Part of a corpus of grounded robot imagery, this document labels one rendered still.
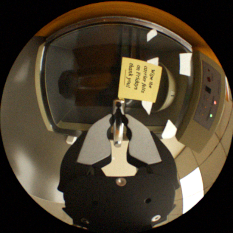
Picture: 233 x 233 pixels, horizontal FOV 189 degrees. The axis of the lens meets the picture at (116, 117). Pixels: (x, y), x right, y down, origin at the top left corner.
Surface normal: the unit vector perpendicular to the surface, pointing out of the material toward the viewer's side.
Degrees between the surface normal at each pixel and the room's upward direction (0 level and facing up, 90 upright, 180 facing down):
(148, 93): 90
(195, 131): 135
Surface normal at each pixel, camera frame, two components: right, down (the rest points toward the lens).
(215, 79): -0.70, 0.34
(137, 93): 0.00, 0.53
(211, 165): -1.00, -0.05
